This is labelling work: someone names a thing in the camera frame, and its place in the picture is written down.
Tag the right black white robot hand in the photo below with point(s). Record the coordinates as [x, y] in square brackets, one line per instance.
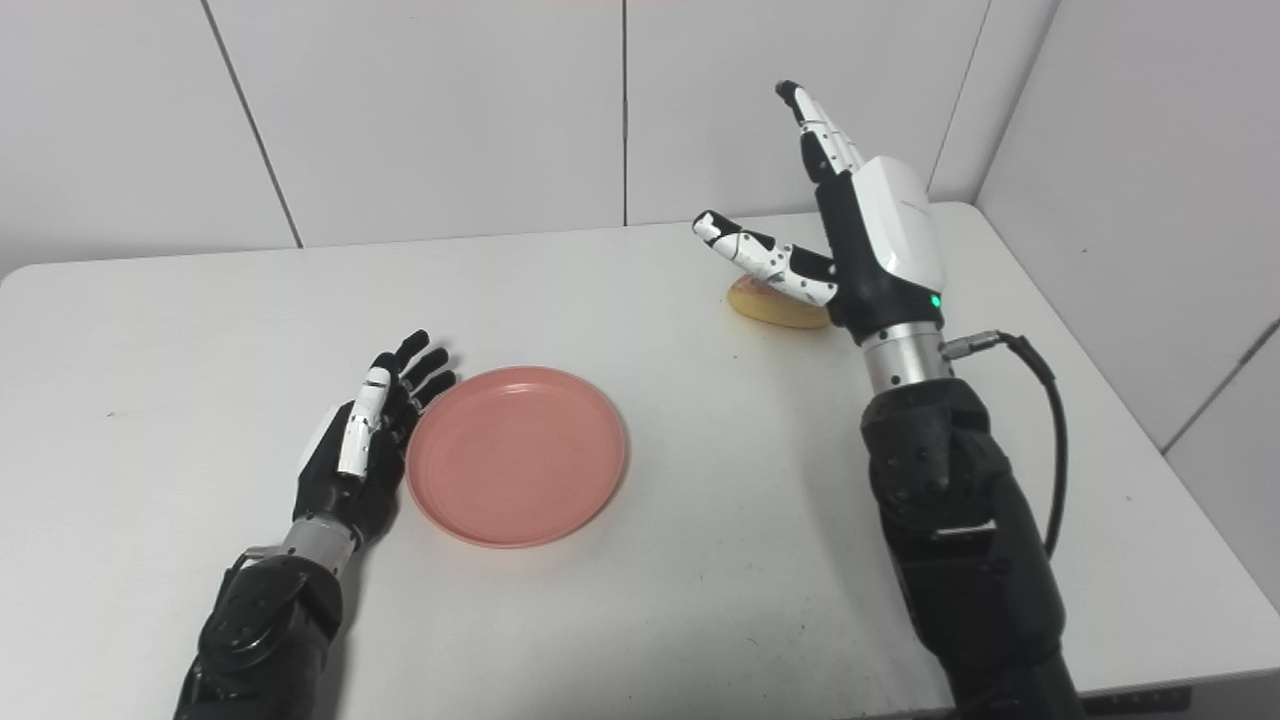
[885, 250]

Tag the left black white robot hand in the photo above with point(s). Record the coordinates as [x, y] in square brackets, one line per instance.
[335, 480]

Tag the golden bread roll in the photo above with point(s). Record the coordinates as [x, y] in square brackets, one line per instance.
[765, 308]

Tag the pink plate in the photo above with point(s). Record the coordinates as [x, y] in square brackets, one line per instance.
[515, 455]

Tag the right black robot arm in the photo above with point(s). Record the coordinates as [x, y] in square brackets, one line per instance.
[960, 530]

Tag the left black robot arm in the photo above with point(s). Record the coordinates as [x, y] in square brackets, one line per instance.
[260, 630]

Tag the black bar under table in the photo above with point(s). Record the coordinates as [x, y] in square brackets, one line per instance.
[1150, 700]

